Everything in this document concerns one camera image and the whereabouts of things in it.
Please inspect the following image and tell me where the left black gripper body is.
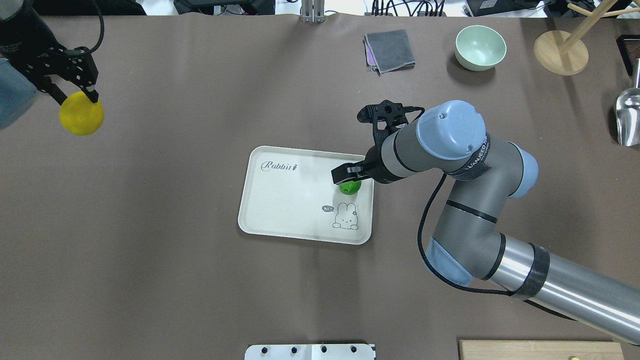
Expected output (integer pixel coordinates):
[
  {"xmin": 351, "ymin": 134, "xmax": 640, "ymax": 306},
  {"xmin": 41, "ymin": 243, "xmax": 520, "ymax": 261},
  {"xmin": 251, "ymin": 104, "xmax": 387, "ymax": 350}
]
[{"xmin": 0, "ymin": 5, "xmax": 64, "ymax": 81}]

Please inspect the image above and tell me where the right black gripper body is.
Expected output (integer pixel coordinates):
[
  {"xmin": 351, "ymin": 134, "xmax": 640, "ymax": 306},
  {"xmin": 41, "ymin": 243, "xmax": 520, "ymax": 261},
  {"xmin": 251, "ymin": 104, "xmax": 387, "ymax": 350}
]
[{"xmin": 362, "ymin": 146, "xmax": 396, "ymax": 184}]

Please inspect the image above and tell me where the green lime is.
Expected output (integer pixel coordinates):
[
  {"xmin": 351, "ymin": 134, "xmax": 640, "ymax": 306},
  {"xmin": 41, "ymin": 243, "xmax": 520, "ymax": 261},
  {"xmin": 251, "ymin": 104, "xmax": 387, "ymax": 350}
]
[{"xmin": 338, "ymin": 181, "xmax": 362, "ymax": 196}]

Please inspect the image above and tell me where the yellow lemon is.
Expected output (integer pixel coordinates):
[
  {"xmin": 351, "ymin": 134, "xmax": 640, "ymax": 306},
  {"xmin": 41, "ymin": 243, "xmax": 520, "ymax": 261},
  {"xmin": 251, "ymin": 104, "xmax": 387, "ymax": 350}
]
[{"xmin": 58, "ymin": 91, "xmax": 105, "ymax": 136}]

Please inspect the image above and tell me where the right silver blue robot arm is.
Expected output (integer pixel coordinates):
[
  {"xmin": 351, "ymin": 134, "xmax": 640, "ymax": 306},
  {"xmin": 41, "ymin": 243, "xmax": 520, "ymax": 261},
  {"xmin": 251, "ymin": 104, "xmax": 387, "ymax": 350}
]
[{"xmin": 331, "ymin": 100, "xmax": 640, "ymax": 346}]

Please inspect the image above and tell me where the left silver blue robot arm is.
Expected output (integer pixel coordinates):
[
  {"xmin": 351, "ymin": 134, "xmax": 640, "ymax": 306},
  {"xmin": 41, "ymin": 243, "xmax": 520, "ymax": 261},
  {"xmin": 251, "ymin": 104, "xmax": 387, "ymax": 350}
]
[{"xmin": 0, "ymin": 0, "xmax": 105, "ymax": 129}]

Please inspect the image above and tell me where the cream rabbit tray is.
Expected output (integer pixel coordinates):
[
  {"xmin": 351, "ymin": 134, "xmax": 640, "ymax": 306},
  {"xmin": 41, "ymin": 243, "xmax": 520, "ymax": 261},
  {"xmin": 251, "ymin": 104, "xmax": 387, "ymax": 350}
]
[{"xmin": 237, "ymin": 145, "xmax": 374, "ymax": 245}]

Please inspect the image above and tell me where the grey folded cloth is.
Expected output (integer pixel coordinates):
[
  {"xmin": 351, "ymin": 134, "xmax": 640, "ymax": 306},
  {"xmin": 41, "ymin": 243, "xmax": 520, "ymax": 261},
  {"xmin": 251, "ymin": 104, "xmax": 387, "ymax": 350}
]
[{"xmin": 363, "ymin": 29, "xmax": 416, "ymax": 75}]

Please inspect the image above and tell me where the green bowl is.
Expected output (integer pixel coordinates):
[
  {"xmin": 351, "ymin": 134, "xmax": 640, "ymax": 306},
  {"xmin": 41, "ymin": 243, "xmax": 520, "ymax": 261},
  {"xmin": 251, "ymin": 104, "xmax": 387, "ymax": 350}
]
[{"xmin": 454, "ymin": 25, "xmax": 507, "ymax": 72}]

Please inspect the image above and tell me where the wooden cutting board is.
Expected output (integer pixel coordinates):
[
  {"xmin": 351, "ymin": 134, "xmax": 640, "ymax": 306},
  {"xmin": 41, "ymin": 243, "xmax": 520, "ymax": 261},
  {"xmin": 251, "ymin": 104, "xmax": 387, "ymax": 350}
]
[{"xmin": 459, "ymin": 339, "xmax": 624, "ymax": 360}]

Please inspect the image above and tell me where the wooden mug tree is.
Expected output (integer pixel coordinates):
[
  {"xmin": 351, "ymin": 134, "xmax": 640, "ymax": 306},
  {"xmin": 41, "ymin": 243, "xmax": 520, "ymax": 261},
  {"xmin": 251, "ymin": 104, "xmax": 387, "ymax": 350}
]
[{"xmin": 534, "ymin": 0, "xmax": 640, "ymax": 76}]

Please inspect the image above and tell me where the metal scoop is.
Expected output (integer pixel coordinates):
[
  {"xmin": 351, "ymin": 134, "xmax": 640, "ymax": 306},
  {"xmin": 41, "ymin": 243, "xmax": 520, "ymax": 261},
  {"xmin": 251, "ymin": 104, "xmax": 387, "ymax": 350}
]
[{"xmin": 615, "ymin": 59, "xmax": 640, "ymax": 147}]

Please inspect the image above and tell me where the aluminium frame post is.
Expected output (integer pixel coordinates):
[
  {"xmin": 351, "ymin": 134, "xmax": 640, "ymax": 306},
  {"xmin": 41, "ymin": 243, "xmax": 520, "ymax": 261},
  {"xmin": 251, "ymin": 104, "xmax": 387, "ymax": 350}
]
[{"xmin": 300, "ymin": 0, "xmax": 326, "ymax": 24}]

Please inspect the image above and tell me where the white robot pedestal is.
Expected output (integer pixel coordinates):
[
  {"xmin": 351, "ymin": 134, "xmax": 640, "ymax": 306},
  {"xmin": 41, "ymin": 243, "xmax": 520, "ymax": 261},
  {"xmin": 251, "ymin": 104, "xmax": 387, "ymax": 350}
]
[{"xmin": 244, "ymin": 342, "xmax": 377, "ymax": 360}]

